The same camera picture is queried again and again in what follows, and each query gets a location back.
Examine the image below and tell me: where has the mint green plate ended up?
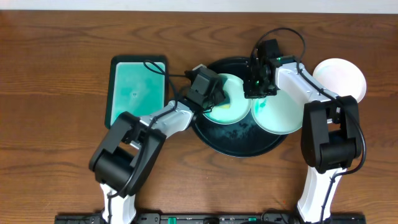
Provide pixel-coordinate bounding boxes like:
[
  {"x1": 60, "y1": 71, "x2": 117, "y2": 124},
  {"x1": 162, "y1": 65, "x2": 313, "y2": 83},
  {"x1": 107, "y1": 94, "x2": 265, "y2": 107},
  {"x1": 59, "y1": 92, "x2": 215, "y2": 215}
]
[
  {"x1": 251, "y1": 90, "x2": 303, "y2": 134},
  {"x1": 204, "y1": 73, "x2": 251, "y2": 124}
]

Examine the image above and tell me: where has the white plate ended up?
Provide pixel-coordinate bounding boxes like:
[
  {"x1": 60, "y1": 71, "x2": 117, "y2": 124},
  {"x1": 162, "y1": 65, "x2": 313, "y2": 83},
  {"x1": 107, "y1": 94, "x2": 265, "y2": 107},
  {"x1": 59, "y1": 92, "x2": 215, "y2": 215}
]
[{"x1": 313, "y1": 58, "x2": 367, "y2": 103}]

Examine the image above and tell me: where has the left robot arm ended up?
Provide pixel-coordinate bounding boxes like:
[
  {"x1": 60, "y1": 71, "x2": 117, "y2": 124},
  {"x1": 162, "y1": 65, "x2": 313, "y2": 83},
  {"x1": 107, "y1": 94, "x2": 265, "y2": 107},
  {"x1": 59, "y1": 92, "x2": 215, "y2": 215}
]
[{"x1": 89, "y1": 65, "x2": 226, "y2": 223}]

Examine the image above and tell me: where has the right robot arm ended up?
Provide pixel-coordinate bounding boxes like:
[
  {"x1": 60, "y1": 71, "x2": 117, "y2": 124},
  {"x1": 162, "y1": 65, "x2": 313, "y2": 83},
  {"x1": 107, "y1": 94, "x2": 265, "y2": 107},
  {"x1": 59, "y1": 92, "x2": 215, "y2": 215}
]
[{"x1": 244, "y1": 39, "x2": 366, "y2": 223}]

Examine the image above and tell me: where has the round black tray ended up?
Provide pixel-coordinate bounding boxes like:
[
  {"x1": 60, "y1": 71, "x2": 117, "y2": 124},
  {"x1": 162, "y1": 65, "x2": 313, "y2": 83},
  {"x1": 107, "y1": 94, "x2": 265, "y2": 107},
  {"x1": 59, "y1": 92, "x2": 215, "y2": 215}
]
[{"x1": 192, "y1": 57, "x2": 288, "y2": 157}]

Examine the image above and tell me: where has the rectangular dark green tray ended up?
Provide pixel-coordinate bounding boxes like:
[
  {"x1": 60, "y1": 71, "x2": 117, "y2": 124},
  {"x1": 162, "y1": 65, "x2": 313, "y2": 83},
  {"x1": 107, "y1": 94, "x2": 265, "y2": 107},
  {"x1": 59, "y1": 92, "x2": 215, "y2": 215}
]
[{"x1": 104, "y1": 55, "x2": 169, "y2": 129}]

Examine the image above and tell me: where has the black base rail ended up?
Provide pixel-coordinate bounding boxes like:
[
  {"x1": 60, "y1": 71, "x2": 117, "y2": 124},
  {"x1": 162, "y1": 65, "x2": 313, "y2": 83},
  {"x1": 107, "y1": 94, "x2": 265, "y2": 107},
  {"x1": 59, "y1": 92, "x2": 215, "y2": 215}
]
[{"x1": 54, "y1": 212, "x2": 367, "y2": 224}]

